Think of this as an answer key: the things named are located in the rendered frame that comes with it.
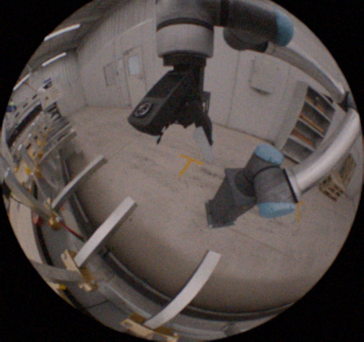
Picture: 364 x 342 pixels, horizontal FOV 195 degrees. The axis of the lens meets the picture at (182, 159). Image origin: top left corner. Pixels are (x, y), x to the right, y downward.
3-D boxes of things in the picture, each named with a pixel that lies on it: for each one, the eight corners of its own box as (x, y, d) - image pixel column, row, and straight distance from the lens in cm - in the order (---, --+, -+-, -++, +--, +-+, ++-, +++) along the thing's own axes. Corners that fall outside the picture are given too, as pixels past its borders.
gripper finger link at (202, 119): (220, 140, 20) (197, 95, 18) (218, 144, 19) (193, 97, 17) (199, 145, 22) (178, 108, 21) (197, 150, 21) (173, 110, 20)
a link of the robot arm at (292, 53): (338, 87, 85) (219, 23, 44) (353, 97, 80) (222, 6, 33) (336, 105, 83) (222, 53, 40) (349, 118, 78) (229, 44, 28)
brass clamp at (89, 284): (77, 251, 46) (66, 248, 43) (102, 284, 41) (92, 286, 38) (71, 259, 50) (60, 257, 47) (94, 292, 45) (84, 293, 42)
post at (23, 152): (72, 199, 85) (22, 142, 71) (74, 203, 83) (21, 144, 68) (69, 203, 87) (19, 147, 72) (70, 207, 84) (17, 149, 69)
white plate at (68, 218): (73, 212, 69) (59, 203, 63) (96, 254, 54) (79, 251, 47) (72, 213, 69) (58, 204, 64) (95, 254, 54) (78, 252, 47)
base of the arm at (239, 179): (230, 172, 72) (235, 161, 65) (253, 171, 82) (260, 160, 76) (240, 199, 63) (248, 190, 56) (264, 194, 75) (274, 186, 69)
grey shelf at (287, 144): (271, 144, 286) (296, 79, 267) (298, 157, 330) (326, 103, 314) (274, 155, 249) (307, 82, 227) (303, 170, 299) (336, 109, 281)
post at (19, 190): (86, 229, 68) (9, 165, 49) (89, 233, 66) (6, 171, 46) (82, 233, 70) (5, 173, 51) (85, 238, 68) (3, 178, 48)
